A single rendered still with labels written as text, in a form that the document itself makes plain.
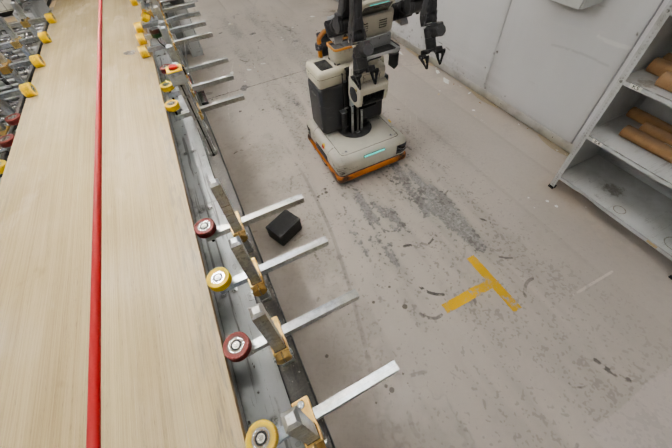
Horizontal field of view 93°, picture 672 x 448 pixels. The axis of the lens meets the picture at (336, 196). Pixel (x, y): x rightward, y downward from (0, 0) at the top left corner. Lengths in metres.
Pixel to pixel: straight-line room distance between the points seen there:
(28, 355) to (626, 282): 2.86
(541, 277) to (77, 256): 2.40
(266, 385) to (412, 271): 1.20
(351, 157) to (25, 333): 1.92
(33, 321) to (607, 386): 2.47
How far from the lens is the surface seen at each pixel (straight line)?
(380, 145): 2.52
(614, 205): 2.83
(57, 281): 1.55
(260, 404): 1.34
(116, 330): 1.30
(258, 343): 1.15
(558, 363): 2.22
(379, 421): 1.92
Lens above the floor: 1.90
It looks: 49 degrees down
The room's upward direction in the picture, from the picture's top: 5 degrees counter-clockwise
